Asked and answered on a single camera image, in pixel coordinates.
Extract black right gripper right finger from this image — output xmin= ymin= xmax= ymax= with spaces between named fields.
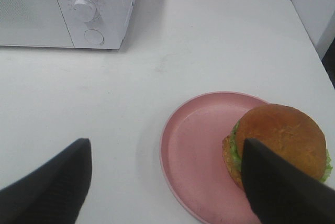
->
xmin=241 ymin=139 xmax=334 ymax=223

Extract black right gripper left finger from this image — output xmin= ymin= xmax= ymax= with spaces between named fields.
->
xmin=1 ymin=138 xmax=92 ymax=223

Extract toy burger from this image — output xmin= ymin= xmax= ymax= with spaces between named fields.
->
xmin=222 ymin=104 xmax=332 ymax=188

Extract pink round plate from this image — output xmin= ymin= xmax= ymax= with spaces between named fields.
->
xmin=160 ymin=92 xmax=264 ymax=223

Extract round white door button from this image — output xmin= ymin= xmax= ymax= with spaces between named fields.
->
xmin=84 ymin=29 xmax=104 ymax=44

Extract white microwave door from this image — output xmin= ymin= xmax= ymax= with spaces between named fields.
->
xmin=1 ymin=0 xmax=73 ymax=48

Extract white dial knob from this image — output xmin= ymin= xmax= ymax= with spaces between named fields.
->
xmin=72 ymin=0 xmax=97 ymax=22

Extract white microwave oven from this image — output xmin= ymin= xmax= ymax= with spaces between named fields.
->
xmin=0 ymin=0 xmax=139 ymax=51

